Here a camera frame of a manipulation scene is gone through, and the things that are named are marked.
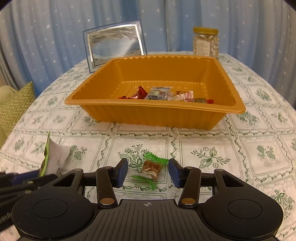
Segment green zigzag pillow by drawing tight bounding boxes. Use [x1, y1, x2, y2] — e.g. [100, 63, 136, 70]
[0, 81, 36, 138]

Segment blue star print curtain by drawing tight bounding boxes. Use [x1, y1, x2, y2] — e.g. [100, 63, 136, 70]
[0, 0, 296, 94]

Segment white blue snack packet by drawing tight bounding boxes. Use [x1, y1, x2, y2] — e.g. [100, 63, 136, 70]
[144, 87, 175, 101]

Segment beige sofa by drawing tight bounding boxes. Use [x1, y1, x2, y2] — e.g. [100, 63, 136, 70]
[0, 85, 15, 149]

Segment clear jar yellow lid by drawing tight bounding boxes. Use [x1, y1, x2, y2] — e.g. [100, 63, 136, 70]
[192, 27, 220, 59]

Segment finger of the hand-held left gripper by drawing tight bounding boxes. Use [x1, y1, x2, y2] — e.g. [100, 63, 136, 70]
[0, 171, 42, 186]
[0, 174, 59, 203]

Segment pink clear candy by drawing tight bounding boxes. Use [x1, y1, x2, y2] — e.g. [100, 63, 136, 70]
[172, 90, 194, 103]

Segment red gold candy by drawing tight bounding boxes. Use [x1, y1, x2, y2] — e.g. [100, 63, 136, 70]
[192, 98, 214, 105]

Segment brown candy green wrapper ends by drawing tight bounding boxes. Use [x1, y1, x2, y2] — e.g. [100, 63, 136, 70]
[130, 151, 169, 191]

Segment white green snack packet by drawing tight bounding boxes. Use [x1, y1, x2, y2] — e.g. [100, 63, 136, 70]
[38, 131, 70, 177]

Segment silver sand picture frame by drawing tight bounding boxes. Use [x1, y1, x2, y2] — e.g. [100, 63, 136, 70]
[82, 21, 148, 74]

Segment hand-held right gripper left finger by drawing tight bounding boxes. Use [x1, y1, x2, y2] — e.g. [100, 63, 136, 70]
[52, 158, 129, 208]

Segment orange plastic tray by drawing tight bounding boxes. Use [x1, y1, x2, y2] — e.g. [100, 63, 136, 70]
[64, 55, 246, 130]

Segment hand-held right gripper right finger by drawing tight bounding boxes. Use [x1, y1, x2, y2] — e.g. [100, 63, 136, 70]
[168, 159, 246, 208]

